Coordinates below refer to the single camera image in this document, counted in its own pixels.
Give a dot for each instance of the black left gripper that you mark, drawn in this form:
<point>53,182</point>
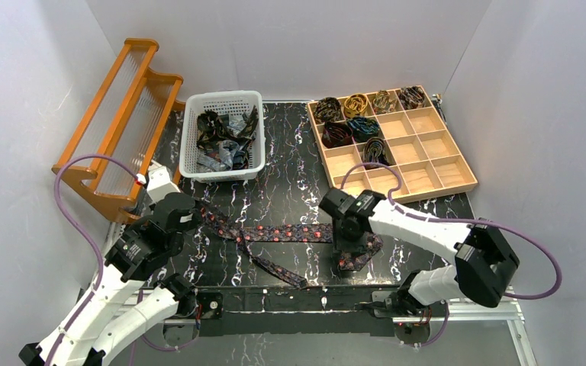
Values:
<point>191,210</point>

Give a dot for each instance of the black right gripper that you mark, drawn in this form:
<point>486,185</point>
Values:
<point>352,245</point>

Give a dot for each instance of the dark paisley red-dotted tie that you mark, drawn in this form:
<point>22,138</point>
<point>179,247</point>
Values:
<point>225,228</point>

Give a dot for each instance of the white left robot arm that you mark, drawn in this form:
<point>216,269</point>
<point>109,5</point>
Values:
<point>92,333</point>

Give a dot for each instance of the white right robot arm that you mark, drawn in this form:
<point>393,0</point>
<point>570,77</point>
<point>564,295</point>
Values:
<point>480,261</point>

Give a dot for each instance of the pile of ties in basket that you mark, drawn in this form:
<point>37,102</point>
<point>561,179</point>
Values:
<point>224,140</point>

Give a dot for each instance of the rolled grey striped tie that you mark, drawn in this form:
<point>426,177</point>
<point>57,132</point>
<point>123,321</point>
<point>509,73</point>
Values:
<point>374,151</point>

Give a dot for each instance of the rolled maroon tie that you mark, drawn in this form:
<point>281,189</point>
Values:
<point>336,135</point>

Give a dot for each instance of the rolled blue patterned tie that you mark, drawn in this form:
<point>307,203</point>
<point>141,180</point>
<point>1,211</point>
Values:
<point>363,128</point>

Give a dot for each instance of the orange wooden rack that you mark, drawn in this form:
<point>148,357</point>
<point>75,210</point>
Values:
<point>125,121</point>

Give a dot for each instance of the light wooden compartment tray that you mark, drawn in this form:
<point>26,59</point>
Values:
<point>425,161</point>

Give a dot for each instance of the rolled black gold tie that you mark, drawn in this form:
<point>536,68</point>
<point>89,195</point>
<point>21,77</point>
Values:
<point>328,110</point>

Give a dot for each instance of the rolled yellow tie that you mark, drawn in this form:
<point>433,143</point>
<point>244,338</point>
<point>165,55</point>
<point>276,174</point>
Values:
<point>356,105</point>

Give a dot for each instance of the rolled brown patterned tie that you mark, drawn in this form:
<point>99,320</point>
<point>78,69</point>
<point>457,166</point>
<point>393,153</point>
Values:
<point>383,102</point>

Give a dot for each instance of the white plastic basket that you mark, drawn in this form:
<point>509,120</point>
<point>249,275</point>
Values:
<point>229,102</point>

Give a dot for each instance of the rolled dark striped tie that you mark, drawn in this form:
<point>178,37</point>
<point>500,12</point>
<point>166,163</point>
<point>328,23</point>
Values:
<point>412,97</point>

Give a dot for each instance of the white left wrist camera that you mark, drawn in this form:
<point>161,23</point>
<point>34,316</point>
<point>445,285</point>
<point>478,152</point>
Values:
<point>157,182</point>

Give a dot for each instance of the aluminium frame rail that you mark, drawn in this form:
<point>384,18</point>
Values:
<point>412,330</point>

